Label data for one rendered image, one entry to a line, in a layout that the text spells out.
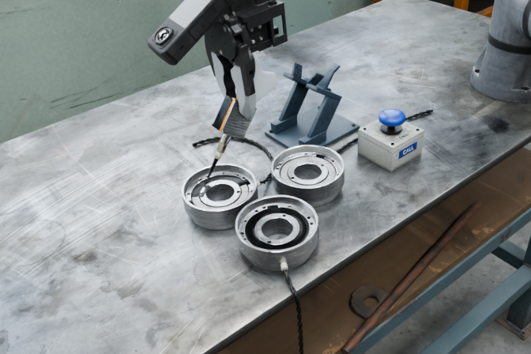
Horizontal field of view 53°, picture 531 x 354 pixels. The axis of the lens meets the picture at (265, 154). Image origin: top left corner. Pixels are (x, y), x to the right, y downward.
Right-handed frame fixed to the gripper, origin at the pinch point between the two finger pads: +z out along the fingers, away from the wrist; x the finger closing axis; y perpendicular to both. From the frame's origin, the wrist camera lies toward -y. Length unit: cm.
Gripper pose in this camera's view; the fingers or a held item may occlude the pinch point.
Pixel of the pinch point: (237, 109)
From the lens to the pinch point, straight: 73.3
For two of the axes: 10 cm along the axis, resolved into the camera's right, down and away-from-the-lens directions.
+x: -5.9, -4.3, 6.8
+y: 8.0, -4.4, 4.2
